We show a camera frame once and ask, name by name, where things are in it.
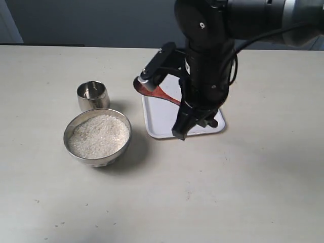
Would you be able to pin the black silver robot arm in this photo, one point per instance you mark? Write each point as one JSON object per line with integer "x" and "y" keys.
{"x": 216, "y": 31}

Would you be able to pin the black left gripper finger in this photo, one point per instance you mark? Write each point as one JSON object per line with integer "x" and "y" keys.
{"x": 187, "y": 118}

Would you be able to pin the small steel cup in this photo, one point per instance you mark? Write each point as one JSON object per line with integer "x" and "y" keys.
{"x": 92, "y": 95}

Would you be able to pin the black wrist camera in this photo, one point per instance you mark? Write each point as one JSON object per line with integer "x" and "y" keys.
{"x": 169, "y": 60}

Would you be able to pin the red-brown wooden spoon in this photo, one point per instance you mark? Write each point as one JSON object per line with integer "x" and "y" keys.
{"x": 157, "y": 93}

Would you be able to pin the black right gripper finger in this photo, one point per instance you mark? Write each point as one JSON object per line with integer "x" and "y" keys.
{"x": 209, "y": 121}

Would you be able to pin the steel bowl of rice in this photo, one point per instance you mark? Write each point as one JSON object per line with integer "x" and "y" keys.
{"x": 98, "y": 137}

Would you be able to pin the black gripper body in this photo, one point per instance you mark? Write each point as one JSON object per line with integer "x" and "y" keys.
{"x": 204, "y": 83}

